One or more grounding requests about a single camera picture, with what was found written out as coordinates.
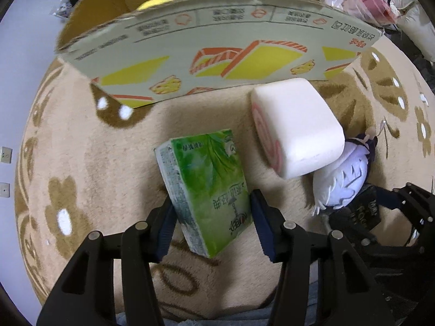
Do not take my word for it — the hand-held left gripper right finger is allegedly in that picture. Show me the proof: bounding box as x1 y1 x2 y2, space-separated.
250 189 396 326

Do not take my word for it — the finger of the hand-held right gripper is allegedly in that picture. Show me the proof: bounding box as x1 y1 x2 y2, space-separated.
372 183 435 231
328 211 435 256

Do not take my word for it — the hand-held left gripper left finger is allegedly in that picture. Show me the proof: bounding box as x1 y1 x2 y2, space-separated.
36 197 177 326

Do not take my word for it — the green tissue pack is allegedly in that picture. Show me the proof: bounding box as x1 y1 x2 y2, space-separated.
154 128 255 259

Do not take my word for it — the lavender haired plush doll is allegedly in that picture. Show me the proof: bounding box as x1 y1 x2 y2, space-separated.
311 132 383 235

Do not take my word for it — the printed cardboard box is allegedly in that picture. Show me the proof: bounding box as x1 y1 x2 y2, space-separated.
54 0 384 109

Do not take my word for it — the yellow dog plush toy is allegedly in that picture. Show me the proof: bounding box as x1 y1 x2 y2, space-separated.
136 0 174 11

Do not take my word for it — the white roll cake cushion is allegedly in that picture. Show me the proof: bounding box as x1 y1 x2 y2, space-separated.
250 77 345 179

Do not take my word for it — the cream comforter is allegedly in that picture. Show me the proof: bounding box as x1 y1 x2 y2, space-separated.
391 0 435 62

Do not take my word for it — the clear bag with pink cloth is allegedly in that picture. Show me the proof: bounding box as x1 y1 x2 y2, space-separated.
319 0 403 29

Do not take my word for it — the clear plastic bag of toys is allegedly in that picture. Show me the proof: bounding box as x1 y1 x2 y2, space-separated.
49 0 73 17

